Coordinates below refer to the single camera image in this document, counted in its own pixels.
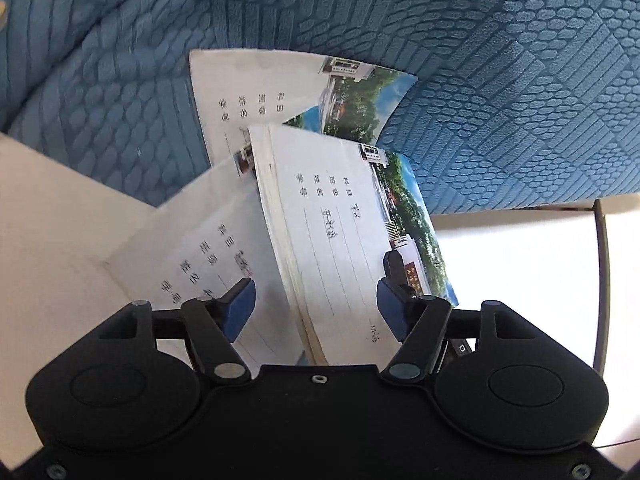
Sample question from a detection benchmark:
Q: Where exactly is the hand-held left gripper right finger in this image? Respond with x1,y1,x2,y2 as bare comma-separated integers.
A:
376,278,529,387

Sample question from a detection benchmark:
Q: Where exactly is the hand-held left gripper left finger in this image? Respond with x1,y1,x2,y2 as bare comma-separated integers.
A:
96,276,258,387

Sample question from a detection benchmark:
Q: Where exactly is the photo cover notebook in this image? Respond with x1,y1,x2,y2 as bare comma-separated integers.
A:
103,152,314,367
248,122,460,367
188,48,419,177

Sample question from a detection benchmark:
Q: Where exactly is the blue quilted folding seat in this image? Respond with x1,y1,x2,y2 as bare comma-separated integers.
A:
0,0,640,217

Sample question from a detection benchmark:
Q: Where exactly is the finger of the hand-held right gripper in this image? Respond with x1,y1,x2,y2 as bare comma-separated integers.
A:
383,248,421,298

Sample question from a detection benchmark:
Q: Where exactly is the curved grey metal bar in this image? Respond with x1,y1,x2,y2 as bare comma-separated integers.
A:
592,199,612,377

